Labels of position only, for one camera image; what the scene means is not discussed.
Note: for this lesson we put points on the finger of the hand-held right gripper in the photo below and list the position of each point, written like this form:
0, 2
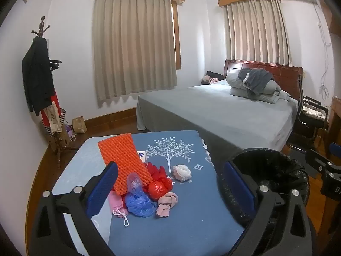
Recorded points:
335, 149
318, 160

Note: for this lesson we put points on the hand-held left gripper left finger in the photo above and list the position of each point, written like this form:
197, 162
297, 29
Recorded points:
102, 189

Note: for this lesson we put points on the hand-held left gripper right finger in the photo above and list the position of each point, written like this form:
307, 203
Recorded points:
238, 189

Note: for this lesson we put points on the black bin with black liner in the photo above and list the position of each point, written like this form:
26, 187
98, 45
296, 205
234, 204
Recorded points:
266, 165

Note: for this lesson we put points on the blue plastic bag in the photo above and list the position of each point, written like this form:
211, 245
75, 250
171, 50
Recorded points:
140, 205

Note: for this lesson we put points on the orange bumpy foam sheet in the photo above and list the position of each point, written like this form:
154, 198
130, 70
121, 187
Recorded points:
117, 149

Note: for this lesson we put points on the white and blue small box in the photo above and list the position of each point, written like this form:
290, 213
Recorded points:
141, 155

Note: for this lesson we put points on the red plastic bag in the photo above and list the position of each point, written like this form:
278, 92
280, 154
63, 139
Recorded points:
157, 189

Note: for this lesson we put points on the white tissue ball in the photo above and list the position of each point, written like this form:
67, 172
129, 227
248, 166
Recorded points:
182, 172

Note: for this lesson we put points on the pink knotted cloth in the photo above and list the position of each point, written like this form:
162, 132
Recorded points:
166, 202

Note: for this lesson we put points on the wooden desk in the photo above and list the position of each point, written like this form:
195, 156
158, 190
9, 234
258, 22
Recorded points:
333, 128

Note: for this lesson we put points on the black metal chair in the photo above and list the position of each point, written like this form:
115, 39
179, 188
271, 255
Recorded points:
306, 128

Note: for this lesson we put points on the patterned chair cushion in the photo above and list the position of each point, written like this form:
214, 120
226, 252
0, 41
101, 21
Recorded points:
314, 111

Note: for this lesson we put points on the blue tree-print tablecloth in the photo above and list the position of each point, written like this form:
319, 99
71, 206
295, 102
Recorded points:
191, 218

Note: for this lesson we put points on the brown cardboard box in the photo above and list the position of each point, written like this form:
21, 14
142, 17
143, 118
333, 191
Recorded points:
62, 141

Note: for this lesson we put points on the purple white bag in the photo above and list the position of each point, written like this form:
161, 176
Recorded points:
69, 130

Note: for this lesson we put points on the brown paper bag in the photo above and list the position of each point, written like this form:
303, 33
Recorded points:
79, 125

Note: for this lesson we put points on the bed with grey sheet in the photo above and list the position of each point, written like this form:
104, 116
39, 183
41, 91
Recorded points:
213, 112

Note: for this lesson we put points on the black white striped bag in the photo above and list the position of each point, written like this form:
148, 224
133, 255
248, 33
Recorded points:
63, 117

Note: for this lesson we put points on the grey pillows and clothes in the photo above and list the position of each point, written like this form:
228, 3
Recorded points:
269, 92

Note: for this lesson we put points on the beige canvas tote bag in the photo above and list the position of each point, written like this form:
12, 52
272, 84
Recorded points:
53, 118

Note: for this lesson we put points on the reddish wooden headboard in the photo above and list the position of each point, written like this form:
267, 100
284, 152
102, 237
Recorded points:
285, 76

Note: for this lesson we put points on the dark grey blanket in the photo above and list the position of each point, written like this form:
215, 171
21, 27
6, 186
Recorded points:
258, 78

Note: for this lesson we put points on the pink soft item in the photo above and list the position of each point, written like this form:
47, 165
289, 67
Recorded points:
209, 80

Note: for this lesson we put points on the black jacket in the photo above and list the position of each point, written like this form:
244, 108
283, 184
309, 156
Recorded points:
37, 77

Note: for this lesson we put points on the wooden cabinet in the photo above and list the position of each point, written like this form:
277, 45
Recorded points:
331, 18

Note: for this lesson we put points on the narrow beige curtain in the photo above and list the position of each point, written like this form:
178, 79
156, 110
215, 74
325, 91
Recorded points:
255, 32

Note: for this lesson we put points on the wide beige curtain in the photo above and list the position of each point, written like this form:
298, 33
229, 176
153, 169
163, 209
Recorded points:
133, 48

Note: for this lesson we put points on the wooden coat rack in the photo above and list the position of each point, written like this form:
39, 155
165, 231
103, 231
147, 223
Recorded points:
42, 29

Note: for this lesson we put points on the wooden window frame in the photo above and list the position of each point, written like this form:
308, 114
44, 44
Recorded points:
175, 32

